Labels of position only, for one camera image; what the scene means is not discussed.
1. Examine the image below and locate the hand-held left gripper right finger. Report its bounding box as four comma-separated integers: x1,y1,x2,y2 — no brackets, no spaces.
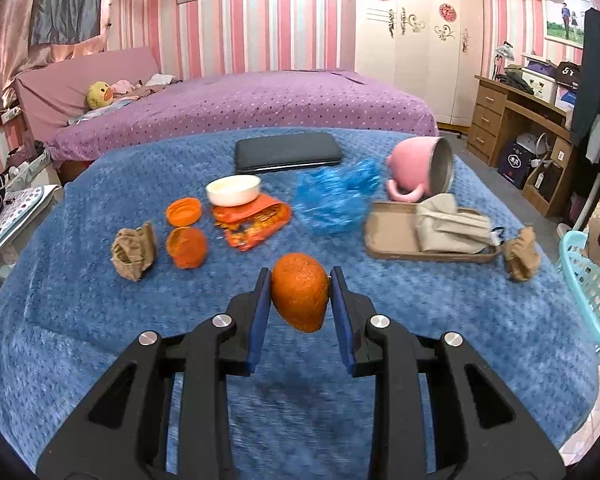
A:
329,266,566,480

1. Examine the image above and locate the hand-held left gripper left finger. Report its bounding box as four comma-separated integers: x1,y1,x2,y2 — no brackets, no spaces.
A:
36,267,272,480

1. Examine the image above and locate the orange peel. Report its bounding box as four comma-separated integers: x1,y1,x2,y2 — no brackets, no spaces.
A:
166,227,209,269
271,253,330,333

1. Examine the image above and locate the blue plastic bag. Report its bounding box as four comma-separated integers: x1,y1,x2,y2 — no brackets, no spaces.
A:
294,158,382,234

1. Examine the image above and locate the orange plastic lid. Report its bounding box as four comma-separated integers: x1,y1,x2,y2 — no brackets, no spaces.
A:
165,198,202,227

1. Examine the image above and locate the teal plastic basket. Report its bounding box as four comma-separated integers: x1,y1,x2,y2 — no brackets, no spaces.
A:
558,231,600,361

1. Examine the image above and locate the orange snack wrapper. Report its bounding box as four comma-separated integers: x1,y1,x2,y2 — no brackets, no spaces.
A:
211,193,293,252

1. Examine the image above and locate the brown phone case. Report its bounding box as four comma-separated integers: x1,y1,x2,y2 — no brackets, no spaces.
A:
364,201,501,264

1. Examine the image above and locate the white bowl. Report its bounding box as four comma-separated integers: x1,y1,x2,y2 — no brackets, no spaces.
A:
205,175,262,207

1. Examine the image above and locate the crumpled brown paper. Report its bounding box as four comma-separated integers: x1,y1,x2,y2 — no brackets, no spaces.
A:
503,226,540,282
111,221,158,282

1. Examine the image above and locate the beige folded cloth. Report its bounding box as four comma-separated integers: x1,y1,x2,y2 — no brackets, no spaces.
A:
414,194,503,255

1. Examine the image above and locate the blue fleece blanket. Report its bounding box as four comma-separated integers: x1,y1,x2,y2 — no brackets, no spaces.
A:
0,127,600,480

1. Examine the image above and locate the pink mug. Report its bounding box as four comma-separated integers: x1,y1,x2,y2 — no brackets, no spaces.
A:
385,136,455,204

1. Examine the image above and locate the black flat case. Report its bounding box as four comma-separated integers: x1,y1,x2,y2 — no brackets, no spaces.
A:
234,133,343,175

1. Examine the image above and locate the purple bed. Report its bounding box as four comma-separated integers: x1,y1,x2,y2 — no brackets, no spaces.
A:
45,69,440,163

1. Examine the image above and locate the dark blue box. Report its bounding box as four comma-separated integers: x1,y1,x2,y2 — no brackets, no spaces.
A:
496,140,541,190

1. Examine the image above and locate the wooden desk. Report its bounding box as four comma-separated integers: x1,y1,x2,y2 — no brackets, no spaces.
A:
466,75,581,218

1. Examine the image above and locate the white perforated basket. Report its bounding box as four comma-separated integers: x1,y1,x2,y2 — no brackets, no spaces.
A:
0,184,63,281

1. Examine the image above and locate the pile of clothes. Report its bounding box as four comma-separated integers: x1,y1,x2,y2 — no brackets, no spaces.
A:
109,74,177,98

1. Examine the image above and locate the white fan stand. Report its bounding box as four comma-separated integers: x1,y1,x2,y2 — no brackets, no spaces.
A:
577,174,600,227

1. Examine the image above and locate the yellow duck plush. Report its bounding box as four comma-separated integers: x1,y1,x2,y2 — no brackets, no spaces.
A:
86,81,115,110

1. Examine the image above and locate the cream wardrobe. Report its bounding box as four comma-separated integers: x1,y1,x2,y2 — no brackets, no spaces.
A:
354,0,483,128

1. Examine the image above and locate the pink headboard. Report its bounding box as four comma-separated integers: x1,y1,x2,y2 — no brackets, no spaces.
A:
12,46,161,141

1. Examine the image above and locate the white storage box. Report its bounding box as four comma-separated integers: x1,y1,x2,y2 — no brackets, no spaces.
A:
521,67,560,103

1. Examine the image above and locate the desk lamp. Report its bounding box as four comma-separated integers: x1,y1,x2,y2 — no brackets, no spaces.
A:
492,41,516,81

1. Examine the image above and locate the black bag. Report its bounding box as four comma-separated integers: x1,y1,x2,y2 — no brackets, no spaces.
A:
555,61,582,91

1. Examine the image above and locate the dark hanging garment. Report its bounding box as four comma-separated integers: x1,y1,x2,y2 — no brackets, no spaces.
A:
570,7,600,143

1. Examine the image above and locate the grey hanging cloth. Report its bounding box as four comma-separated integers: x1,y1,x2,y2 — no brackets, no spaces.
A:
29,0,106,47

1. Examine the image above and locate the small framed picture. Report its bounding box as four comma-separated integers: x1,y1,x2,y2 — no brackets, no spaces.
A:
544,0,593,50

